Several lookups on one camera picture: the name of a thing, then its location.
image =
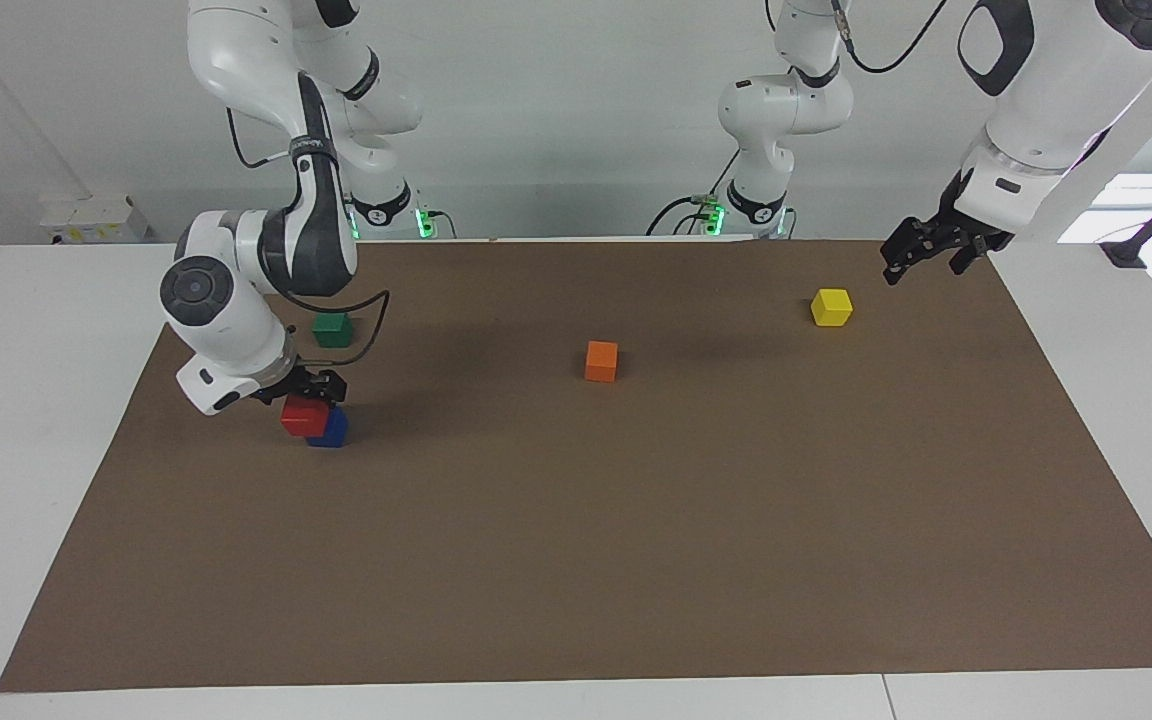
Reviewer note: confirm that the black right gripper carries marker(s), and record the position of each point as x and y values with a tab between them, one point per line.
311	380

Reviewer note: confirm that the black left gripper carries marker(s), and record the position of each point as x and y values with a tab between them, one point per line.
971	220

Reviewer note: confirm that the red wooden block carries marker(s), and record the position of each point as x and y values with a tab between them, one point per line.
302	418

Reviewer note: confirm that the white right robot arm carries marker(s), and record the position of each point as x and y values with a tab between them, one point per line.
236	320

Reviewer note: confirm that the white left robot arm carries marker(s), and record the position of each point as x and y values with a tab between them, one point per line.
1056	90

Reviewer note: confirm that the blue wooden block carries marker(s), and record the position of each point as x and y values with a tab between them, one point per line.
334	430

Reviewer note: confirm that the green wooden block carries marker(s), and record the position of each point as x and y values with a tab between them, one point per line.
333	330

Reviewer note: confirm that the yellow wooden block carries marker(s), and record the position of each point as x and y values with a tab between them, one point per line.
832	308

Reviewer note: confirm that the orange wooden block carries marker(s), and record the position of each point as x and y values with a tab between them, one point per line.
601	362

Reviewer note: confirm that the white cardboard box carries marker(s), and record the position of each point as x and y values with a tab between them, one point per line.
96	220

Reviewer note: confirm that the brown paper table mat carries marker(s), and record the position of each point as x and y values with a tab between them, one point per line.
636	520

